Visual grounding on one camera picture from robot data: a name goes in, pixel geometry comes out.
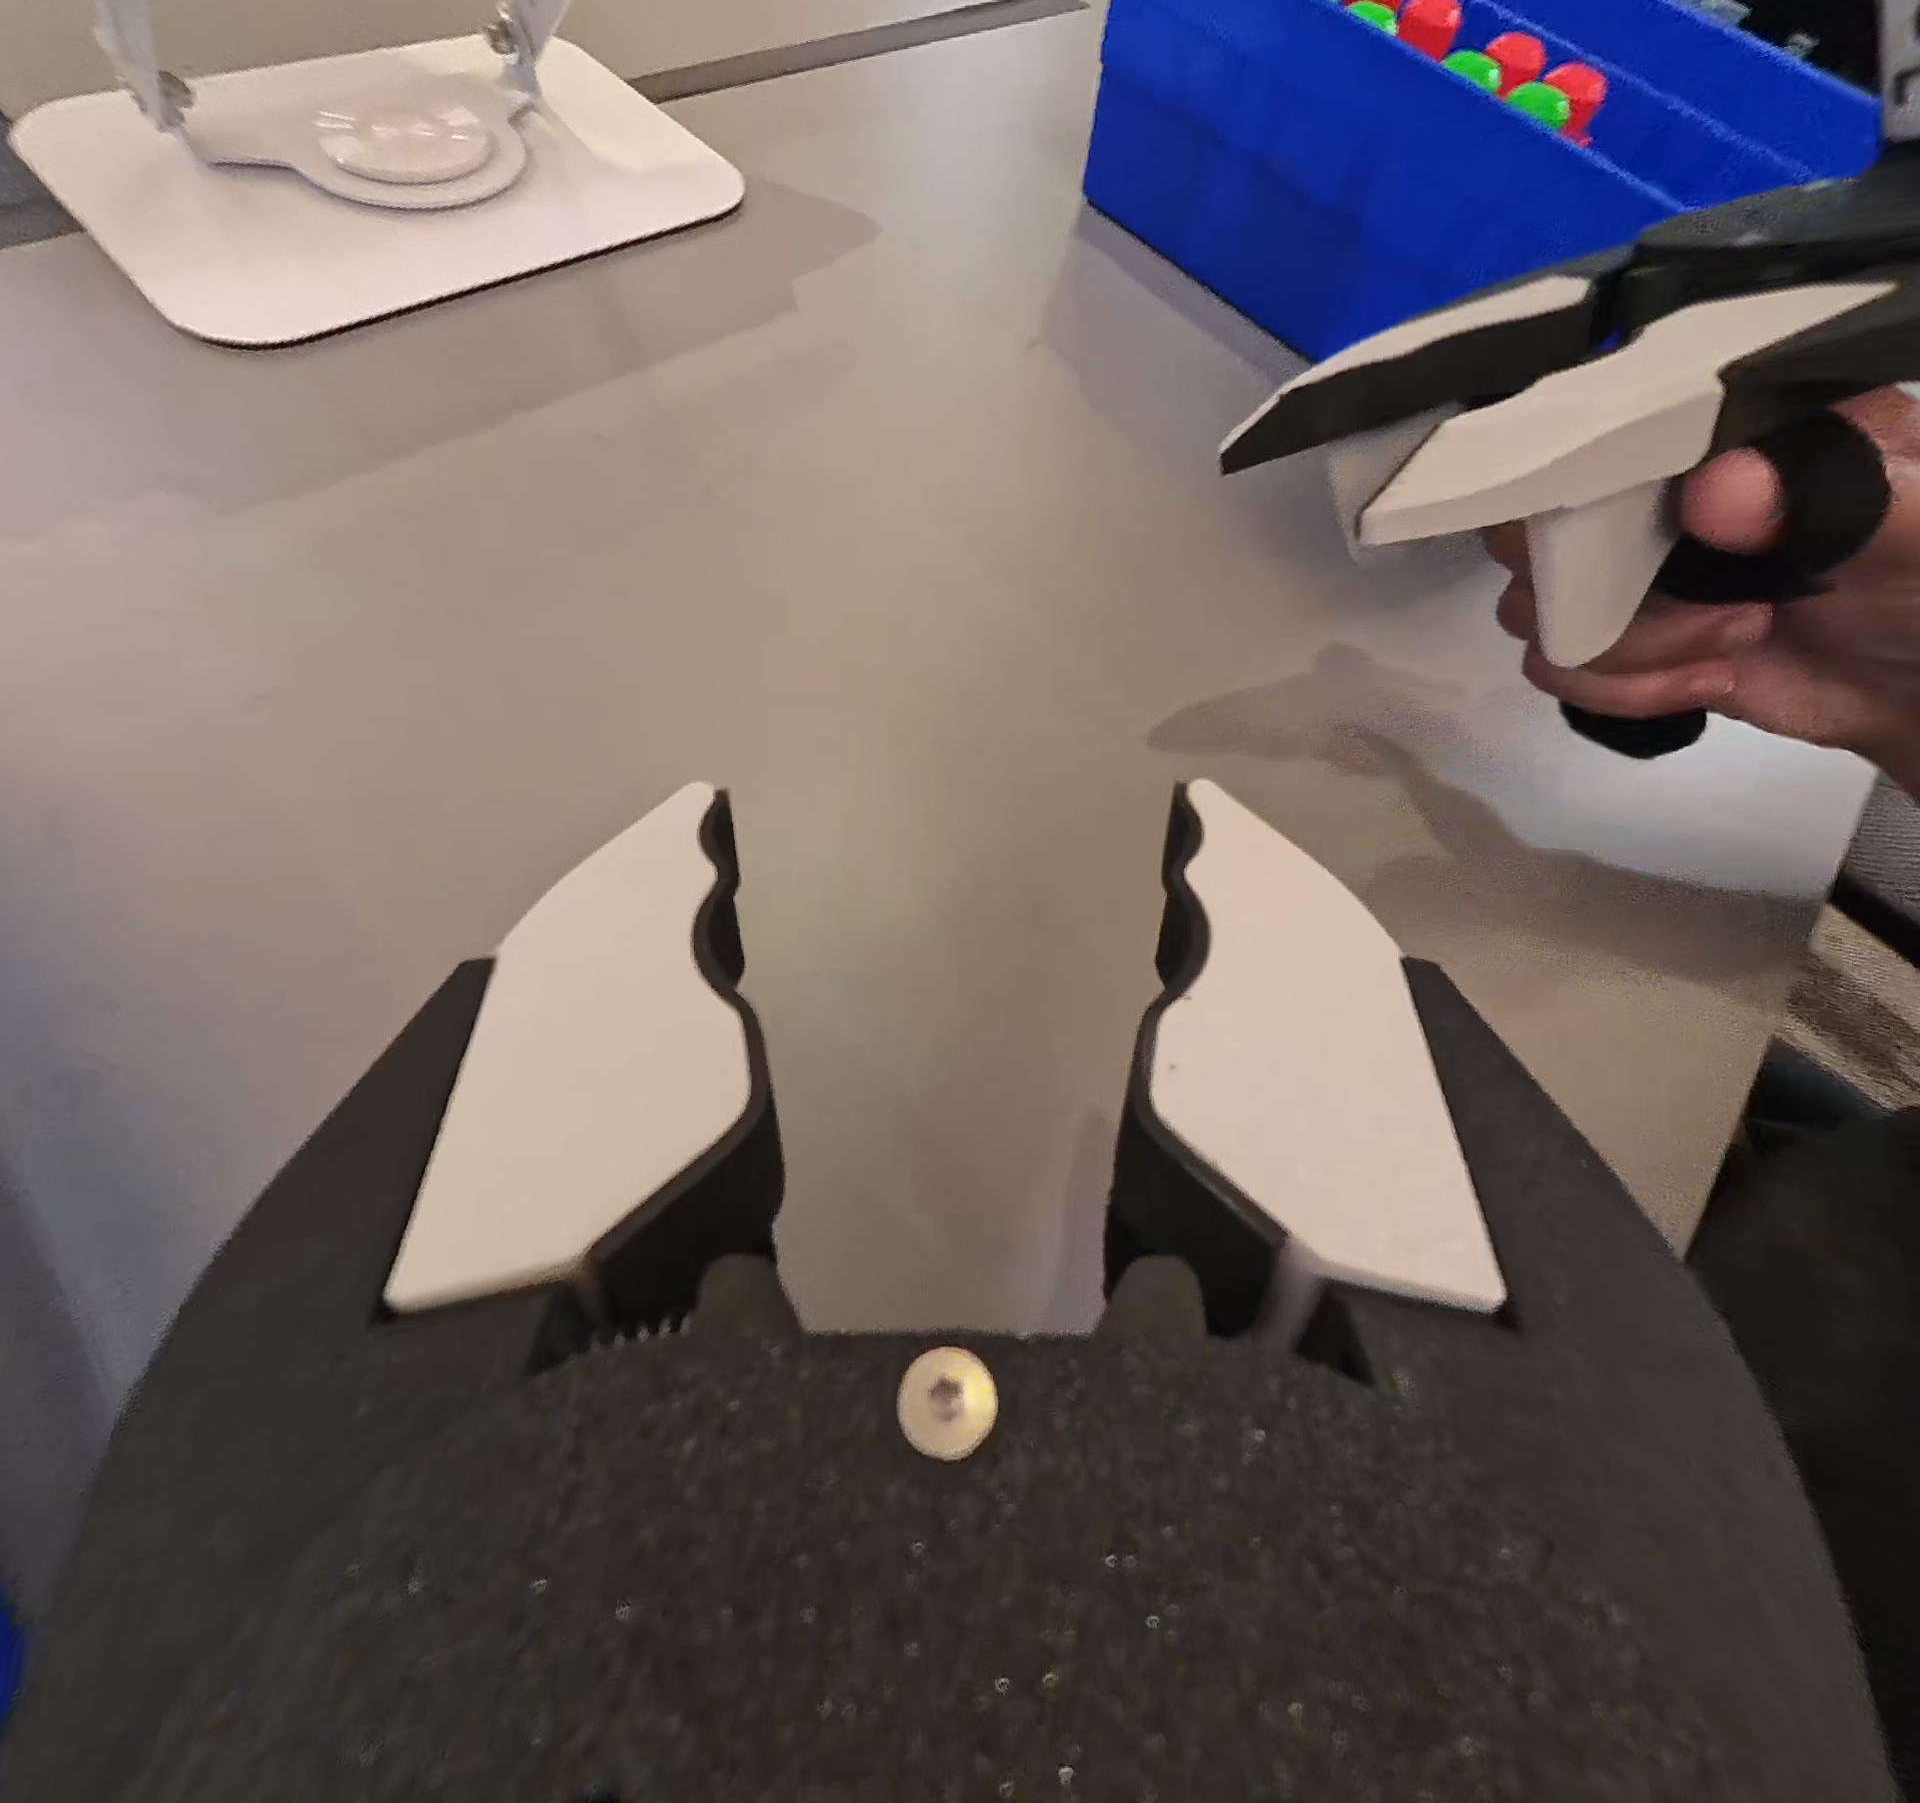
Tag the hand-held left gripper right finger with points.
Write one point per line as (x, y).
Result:
(1305, 1083)

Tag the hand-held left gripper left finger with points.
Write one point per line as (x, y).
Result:
(583, 1083)

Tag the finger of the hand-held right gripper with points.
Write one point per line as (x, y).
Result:
(1559, 437)
(1425, 348)

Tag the rows of toy blocks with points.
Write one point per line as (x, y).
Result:
(1425, 26)

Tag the grey desk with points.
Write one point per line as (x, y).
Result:
(749, 559)

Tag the person's right hand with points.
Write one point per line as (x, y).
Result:
(1828, 678)

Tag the person's dark sweatshirt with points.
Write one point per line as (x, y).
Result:
(1828, 1382)

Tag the round pale disc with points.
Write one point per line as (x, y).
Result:
(400, 141)

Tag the white flat base plate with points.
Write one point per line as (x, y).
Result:
(599, 183)

